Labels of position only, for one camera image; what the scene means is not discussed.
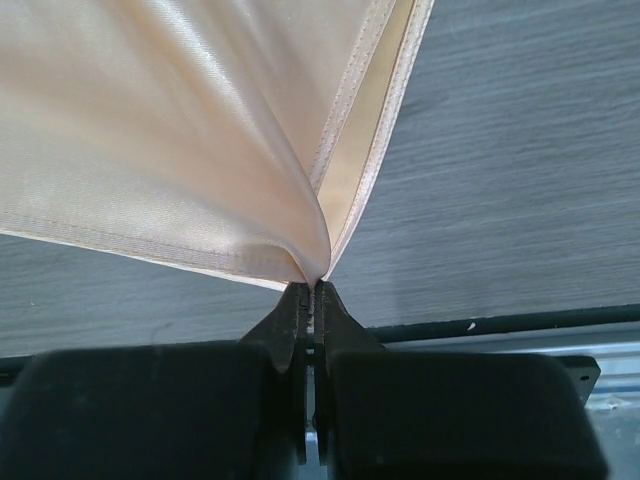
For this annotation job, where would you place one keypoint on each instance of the beige satin napkin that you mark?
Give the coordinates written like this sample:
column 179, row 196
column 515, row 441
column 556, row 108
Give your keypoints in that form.
column 238, row 139

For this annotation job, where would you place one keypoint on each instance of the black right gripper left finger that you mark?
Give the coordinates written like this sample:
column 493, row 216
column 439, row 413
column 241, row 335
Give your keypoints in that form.
column 205, row 410

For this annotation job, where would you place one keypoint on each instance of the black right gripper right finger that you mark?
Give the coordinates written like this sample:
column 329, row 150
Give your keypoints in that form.
column 391, row 414

